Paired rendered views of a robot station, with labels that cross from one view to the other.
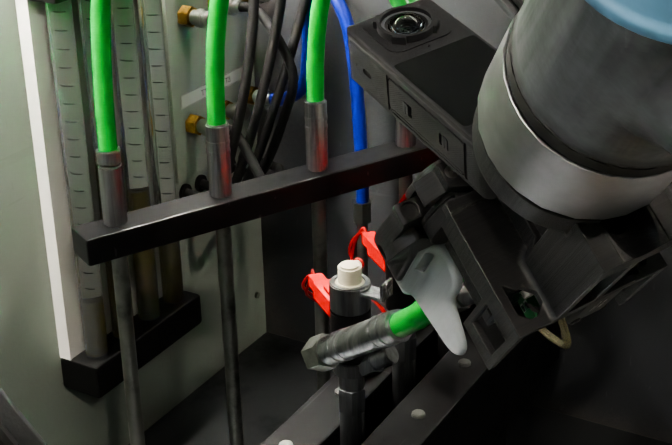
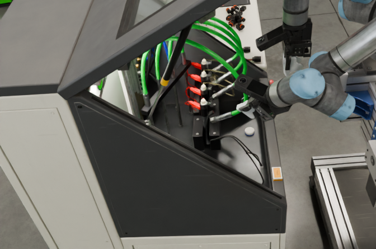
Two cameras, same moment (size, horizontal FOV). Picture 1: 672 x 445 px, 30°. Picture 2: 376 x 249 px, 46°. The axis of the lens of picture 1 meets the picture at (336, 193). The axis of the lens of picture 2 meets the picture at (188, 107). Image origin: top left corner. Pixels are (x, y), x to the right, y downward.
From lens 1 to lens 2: 0.90 m
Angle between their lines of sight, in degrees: 26
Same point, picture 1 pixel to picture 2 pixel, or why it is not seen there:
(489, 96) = (273, 97)
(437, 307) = (248, 113)
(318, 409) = (196, 124)
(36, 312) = not seen: hidden behind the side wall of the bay
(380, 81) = (243, 90)
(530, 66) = (284, 97)
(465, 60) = (254, 84)
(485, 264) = (266, 111)
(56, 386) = not seen: hidden behind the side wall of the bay
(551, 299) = (276, 112)
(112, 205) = (148, 103)
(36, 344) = not seen: hidden behind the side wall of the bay
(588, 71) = (295, 99)
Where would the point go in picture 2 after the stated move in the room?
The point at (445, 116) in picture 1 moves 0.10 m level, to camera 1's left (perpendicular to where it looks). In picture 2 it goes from (258, 95) to (228, 109)
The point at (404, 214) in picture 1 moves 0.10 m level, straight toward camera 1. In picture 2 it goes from (249, 106) to (268, 126)
